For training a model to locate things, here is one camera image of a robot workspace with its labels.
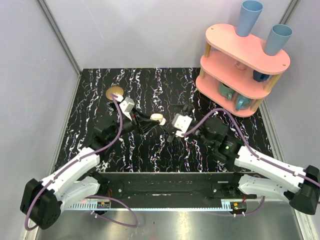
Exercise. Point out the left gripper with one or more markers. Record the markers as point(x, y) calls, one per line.
point(137, 121)

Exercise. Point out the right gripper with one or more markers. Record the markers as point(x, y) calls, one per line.
point(186, 108)

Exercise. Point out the beige earbud charging case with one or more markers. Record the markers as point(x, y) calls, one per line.
point(159, 118)

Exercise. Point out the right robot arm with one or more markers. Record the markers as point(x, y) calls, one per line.
point(297, 186)

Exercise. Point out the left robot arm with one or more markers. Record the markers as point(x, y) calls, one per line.
point(44, 200)

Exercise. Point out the teal mug left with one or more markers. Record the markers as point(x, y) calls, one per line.
point(226, 91)

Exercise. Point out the teal mug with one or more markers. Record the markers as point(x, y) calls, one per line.
point(226, 91)
point(242, 102)

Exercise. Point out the gold bowl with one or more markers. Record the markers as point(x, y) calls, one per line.
point(114, 90)

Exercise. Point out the teal mug right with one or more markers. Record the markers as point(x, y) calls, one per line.
point(242, 102)

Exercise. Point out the pink three-tier shelf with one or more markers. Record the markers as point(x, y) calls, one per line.
point(217, 65)

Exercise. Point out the pink small cup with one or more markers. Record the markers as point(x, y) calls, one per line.
point(239, 65)

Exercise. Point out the dark blue mug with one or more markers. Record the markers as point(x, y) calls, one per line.
point(260, 77)

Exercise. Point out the blue cup rear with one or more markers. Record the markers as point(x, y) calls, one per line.
point(249, 13)

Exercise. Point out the blue cup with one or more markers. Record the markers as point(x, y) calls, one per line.
point(249, 13)
point(277, 38)

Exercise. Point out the blue cup right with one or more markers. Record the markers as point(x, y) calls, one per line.
point(277, 38)

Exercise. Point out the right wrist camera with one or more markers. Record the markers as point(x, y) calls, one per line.
point(181, 123)

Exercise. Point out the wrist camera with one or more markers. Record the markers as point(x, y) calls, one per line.
point(181, 123)
point(127, 106)

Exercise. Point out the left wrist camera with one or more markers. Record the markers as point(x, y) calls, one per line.
point(127, 106)

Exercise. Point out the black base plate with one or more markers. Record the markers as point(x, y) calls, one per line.
point(216, 185)

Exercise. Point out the aluminium rail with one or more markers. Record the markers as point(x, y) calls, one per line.
point(105, 199)

